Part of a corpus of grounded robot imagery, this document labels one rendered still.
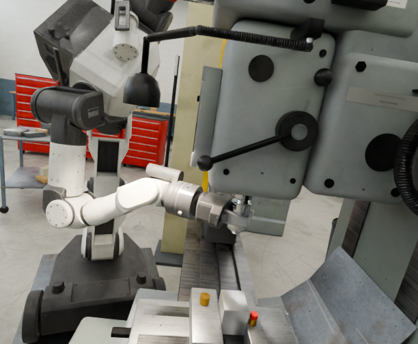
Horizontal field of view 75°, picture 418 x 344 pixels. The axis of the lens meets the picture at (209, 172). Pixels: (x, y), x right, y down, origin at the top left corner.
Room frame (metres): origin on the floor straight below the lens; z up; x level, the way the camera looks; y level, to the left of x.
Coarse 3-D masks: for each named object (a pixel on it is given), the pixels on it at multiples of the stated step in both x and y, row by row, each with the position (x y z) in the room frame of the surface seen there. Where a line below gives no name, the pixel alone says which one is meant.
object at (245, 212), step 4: (232, 208) 0.59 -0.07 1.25; (236, 208) 0.58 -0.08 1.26; (236, 212) 0.58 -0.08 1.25; (240, 212) 0.58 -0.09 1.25; (244, 212) 0.58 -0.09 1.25; (248, 212) 0.59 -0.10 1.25; (248, 216) 0.59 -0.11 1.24; (228, 224) 0.59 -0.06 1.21; (228, 228) 0.59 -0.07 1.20; (232, 228) 0.58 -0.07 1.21; (236, 228) 0.58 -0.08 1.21; (240, 228) 0.58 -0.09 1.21; (244, 228) 0.58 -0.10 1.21
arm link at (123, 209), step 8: (128, 184) 0.64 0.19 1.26; (136, 184) 0.63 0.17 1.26; (144, 184) 0.62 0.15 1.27; (152, 184) 0.62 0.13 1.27; (120, 192) 0.63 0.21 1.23; (128, 192) 0.63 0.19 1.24; (136, 192) 0.62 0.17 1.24; (144, 192) 0.62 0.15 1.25; (152, 192) 0.61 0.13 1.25; (120, 200) 0.63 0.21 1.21; (128, 200) 0.62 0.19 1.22; (136, 200) 0.62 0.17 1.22; (144, 200) 0.61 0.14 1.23; (152, 200) 0.61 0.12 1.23; (120, 208) 0.63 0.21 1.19; (128, 208) 0.62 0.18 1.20; (136, 208) 0.63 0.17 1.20
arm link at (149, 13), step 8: (136, 0) 0.96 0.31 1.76; (144, 0) 0.97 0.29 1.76; (152, 0) 0.95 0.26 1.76; (160, 0) 0.95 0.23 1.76; (136, 8) 0.96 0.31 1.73; (144, 8) 0.96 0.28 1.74; (152, 8) 0.96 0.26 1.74; (160, 8) 0.96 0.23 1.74; (168, 8) 0.98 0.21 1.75; (144, 16) 0.97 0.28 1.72; (152, 16) 0.97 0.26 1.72; (160, 16) 0.97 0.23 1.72; (144, 24) 0.98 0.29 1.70; (152, 24) 0.97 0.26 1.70
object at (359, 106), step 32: (352, 64) 0.49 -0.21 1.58; (384, 64) 0.49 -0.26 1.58; (416, 64) 0.50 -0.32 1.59; (352, 96) 0.49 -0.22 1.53; (384, 96) 0.49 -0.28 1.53; (416, 96) 0.50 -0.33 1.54; (320, 128) 0.51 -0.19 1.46; (352, 128) 0.49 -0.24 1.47; (384, 128) 0.49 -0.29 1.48; (320, 160) 0.49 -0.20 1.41; (352, 160) 0.49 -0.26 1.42; (384, 160) 0.49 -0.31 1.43; (320, 192) 0.49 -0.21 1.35; (352, 192) 0.49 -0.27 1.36; (384, 192) 0.50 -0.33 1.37
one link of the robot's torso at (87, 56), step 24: (72, 0) 0.86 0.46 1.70; (48, 24) 0.80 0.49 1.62; (72, 24) 0.83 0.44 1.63; (96, 24) 0.86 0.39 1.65; (48, 48) 0.81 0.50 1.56; (72, 48) 0.79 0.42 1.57; (96, 48) 0.82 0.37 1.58; (72, 72) 0.78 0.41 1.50; (96, 72) 0.78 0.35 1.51; (120, 72) 0.81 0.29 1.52; (120, 96) 0.80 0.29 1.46; (120, 120) 1.00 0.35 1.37
